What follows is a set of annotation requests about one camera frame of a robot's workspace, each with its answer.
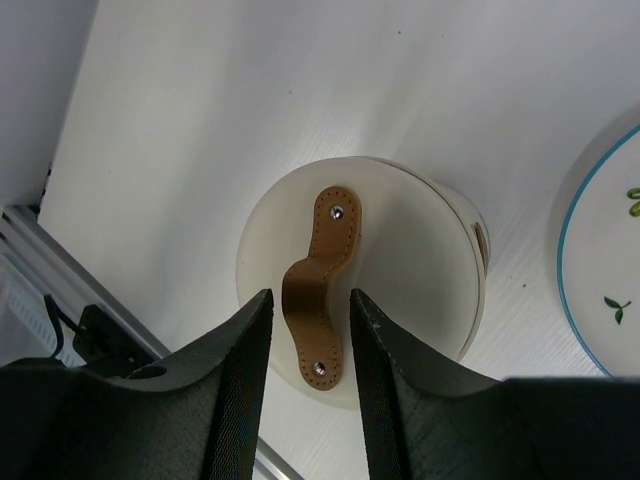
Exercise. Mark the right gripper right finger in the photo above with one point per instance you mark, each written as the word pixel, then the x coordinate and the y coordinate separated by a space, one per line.
pixel 426 416

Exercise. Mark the white cylindrical lunch container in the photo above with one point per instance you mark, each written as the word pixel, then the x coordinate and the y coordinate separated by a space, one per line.
pixel 478 234

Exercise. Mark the white lid with wooden handle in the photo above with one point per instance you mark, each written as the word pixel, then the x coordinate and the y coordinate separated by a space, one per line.
pixel 348 223

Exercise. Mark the aluminium mounting rail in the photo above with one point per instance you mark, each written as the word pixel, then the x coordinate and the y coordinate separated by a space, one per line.
pixel 43 267

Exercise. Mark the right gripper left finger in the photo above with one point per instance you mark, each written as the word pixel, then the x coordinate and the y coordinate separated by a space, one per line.
pixel 194 414

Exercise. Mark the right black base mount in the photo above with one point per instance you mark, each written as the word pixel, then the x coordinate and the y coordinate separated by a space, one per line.
pixel 106 348

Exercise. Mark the white plate with blue rim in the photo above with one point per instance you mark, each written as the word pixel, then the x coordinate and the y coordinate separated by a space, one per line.
pixel 594 234

